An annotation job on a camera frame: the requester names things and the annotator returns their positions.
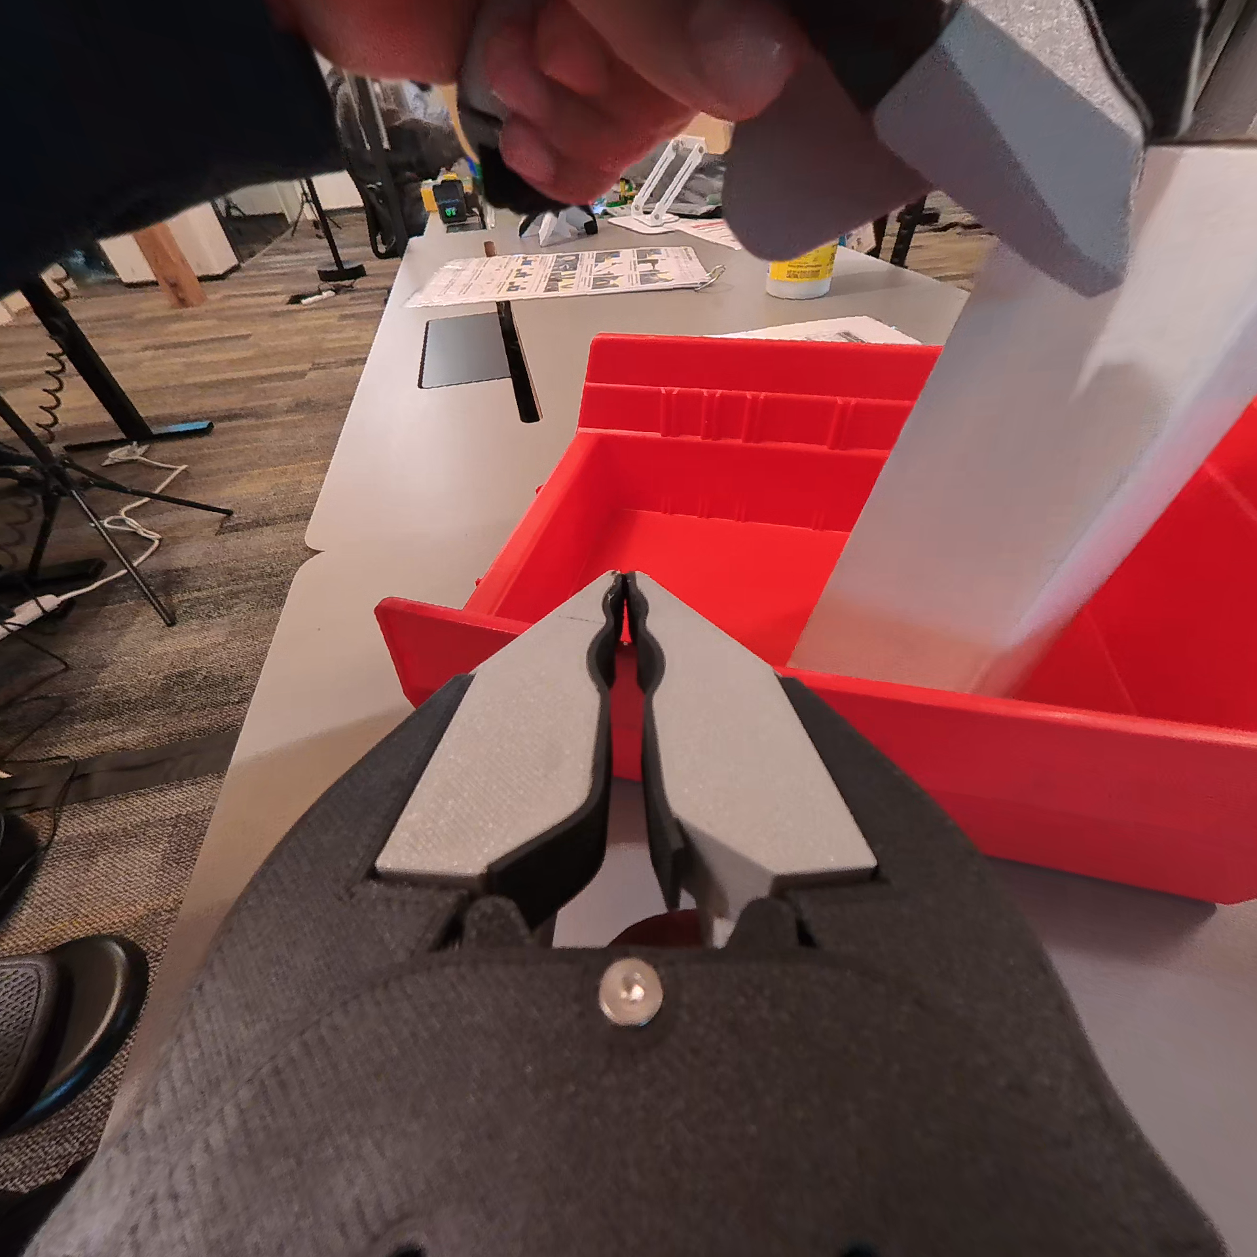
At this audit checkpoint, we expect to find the white floor cable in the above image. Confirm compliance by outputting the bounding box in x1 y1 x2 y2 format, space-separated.
92 441 190 595

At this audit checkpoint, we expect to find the white cardboard box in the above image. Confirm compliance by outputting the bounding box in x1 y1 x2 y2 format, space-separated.
790 137 1257 698

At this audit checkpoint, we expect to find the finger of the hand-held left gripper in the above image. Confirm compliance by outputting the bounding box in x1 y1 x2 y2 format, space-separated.
1183 0 1257 140
872 0 1224 297

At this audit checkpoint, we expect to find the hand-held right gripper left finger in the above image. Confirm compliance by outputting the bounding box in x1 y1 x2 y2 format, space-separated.
375 571 623 929

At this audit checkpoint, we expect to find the person's left hand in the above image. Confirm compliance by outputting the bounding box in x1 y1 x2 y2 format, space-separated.
264 0 811 208

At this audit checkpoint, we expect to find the black light stand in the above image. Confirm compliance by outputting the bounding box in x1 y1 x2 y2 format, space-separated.
294 176 368 282

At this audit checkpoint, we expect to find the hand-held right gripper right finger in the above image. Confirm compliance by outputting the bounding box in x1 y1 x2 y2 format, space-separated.
628 571 876 918

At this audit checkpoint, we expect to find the black tripod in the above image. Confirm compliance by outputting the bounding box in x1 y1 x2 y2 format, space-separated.
0 392 234 628

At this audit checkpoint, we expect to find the wooden post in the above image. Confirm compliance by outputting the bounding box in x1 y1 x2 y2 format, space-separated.
131 220 207 308

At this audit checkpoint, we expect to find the wipes canister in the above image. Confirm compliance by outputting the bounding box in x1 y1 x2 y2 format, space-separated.
766 240 837 300

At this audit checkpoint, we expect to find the red plastic bin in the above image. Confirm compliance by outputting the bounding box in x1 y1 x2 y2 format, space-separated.
375 333 1257 905

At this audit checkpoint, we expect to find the printed leaflet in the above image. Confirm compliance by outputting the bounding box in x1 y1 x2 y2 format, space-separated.
405 245 710 308

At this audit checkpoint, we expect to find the white low cabinet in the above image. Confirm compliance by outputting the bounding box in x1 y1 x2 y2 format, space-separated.
98 200 240 285

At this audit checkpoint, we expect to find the white phone stand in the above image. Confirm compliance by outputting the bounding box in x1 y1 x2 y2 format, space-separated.
628 137 710 231

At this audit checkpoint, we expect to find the white paper sheet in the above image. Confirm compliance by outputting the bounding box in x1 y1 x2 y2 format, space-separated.
715 315 924 347

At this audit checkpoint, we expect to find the person's left forearm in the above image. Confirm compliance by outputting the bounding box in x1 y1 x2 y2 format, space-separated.
0 0 339 296

